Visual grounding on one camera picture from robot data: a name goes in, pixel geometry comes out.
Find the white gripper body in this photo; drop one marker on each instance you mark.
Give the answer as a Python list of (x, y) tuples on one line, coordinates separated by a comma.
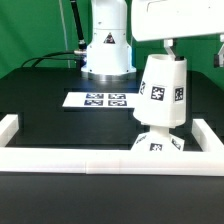
[(166, 19)]

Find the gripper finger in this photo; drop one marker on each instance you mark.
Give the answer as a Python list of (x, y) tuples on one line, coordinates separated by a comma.
[(170, 48), (219, 57)]

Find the white lamp shade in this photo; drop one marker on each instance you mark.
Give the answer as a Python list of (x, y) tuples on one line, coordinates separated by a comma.
[(161, 100)]

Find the white lamp base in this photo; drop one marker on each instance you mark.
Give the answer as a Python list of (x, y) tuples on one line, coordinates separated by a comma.
[(157, 139)]

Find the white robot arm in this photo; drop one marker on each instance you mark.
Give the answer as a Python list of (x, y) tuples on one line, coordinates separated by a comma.
[(109, 56)]

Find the white marker sheet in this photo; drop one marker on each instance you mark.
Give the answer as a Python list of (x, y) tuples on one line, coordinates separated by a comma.
[(99, 100)]

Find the white U-shaped frame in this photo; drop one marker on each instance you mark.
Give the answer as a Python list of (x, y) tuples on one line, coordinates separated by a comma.
[(209, 161)]

